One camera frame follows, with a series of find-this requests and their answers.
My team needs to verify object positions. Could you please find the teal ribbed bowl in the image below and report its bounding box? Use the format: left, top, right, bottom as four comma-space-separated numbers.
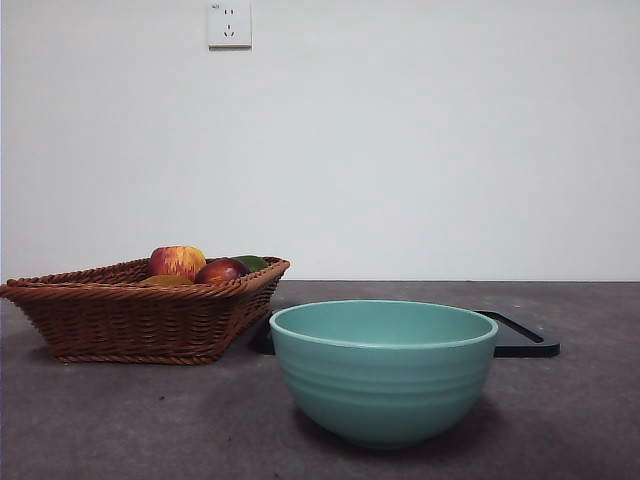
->
269, 299, 500, 450

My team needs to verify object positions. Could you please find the green avocado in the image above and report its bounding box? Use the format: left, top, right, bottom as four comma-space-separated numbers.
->
232, 254, 270, 274

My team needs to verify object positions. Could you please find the red yellow streaked apple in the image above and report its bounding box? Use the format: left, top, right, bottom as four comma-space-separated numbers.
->
148, 244, 207, 282

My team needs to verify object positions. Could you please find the dark rectangular tray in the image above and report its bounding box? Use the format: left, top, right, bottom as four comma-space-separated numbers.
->
252, 309, 561, 358

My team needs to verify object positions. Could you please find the brown wicker basket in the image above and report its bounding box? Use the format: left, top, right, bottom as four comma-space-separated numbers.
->
0, 256, 291, 365

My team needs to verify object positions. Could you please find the white wall socket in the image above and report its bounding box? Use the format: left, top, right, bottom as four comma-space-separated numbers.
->
207, 1, 253, 50

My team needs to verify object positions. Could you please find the dark red apple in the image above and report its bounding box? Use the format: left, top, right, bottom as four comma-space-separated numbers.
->
193, 257, 251, 285

